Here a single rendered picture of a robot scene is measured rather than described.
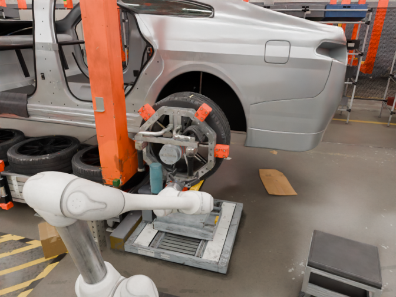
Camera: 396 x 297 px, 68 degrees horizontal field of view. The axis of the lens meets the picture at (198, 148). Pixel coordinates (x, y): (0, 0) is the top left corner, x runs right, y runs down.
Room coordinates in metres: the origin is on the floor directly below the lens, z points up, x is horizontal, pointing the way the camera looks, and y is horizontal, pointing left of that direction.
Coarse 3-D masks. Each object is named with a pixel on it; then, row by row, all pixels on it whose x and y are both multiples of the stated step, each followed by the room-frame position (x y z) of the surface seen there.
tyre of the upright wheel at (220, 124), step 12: (168, 96) 2.13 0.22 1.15; (180, 96) 2.02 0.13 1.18; (192, 96) 2.04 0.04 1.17; (204, 96) 2.13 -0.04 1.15; (156, 108) 2.00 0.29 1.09; (192, 108) 1.93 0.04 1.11; (216, 108) 2.03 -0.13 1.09; (144, 120) 2.03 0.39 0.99; (204, 120) 1.91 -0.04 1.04; (216, 120) 1.89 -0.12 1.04; (216, 132) 1.88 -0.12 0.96; (228, 132) 2.01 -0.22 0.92; (228, 144) 1.99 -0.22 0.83; (216, 168) 1.89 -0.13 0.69
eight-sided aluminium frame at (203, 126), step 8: (160, 112) 1.90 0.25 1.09; (168, 112) 1.89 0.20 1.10; (176, 112) 1.88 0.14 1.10; (184, 112) 1.86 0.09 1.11; (192, 112) 1.85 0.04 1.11; (152, 120) 1.92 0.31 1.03; (144, 128) 1.94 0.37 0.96; (200, 128) 1.83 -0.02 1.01; (208, 128) 1.83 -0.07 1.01; (208, 136) 1.81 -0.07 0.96; (144, 152) 1.94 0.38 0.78; (208, 152) 1.81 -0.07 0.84; (144, 160) 1.95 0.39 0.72; (152, 160) 1.95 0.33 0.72; (208, 160) 1.81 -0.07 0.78; (200, 168) 1.88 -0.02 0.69; (208, 168) 1.81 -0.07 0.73; (176, 176) 1.89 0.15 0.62; (184, 176) 1.90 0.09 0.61; (200, 176) 1.83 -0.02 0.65
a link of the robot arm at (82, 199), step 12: (72, 180) 0.82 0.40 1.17; (84, 180) 0.83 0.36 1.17; (72, 192) 0.74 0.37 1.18; (84, 192) 0.74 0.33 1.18; (96, 192) 0.76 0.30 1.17; (108, 192) 0.80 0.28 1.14; (120, 192) 0.87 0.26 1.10; (60, 204) 0.76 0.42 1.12; (72, 204) 0.72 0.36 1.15; (84, 204) 0.71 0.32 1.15; (96, 204) 0.74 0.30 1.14; (108, 204) 0.77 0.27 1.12; (120, 204) 0.82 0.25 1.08; (72, 216) 0.72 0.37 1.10; (84, 216) 0.71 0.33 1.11; (96, 216) 0.74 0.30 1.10; (108, 216) 0.78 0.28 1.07
